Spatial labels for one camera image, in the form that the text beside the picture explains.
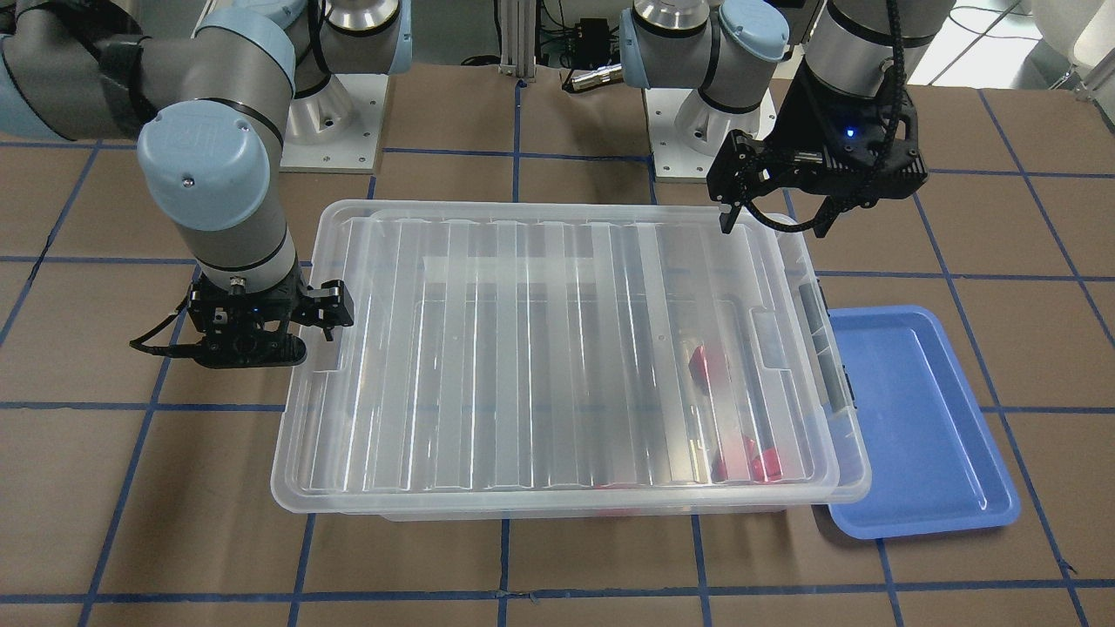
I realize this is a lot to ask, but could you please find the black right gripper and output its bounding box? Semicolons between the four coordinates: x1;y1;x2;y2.
185;270;355;369

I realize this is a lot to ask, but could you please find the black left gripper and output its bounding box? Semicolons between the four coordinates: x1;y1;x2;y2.
707;68;929;239

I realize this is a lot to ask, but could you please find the red block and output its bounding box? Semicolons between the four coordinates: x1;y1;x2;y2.
688;344;727;394
749;446;783;483
710;435;757;483

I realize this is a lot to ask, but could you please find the clear plastic box lid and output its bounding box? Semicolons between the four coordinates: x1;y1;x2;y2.
272;199;872;515

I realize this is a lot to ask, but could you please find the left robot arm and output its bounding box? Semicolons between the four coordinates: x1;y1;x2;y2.
618;1;953;238

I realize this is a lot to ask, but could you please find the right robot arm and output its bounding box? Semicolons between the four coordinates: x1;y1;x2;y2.
1;1;413;369

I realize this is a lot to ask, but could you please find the clear plastic storage box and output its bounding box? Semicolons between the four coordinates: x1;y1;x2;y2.
272;199;872;522

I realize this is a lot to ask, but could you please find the blue plastic tray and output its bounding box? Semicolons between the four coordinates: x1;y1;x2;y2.
806;305;1021;540

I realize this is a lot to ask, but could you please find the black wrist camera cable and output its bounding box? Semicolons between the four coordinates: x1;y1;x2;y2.
740;0;912;234

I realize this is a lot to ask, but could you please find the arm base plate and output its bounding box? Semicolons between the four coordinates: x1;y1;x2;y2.
280;74;389;174
644;88;777;183

